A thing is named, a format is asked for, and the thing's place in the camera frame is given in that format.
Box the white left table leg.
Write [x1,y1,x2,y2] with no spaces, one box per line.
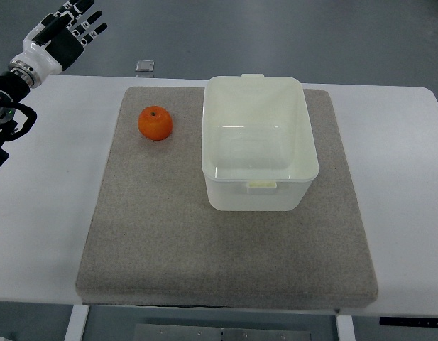
[64,305,89,341]

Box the black strip under table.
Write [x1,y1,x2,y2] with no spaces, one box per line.
[379,317,438,328]

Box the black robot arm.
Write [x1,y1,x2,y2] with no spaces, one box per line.
[0,68,38,167]

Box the white right table leg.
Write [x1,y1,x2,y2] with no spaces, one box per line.
[336,315,356,341]

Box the grey felt mat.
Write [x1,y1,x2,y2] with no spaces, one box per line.
[76,87,378,310]

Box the white table leg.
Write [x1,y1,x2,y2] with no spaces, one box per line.
[336,315,356,341]
[64,305,89,341]

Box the orange fruit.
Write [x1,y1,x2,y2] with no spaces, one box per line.
[137,106,173,141]

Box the small clear floor plate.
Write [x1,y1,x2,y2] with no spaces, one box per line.
[135,60,155,72]

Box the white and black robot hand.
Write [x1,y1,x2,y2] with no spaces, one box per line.
[9,1,107,88]

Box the white plastic box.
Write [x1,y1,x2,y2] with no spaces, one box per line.
[201,75,319,211]

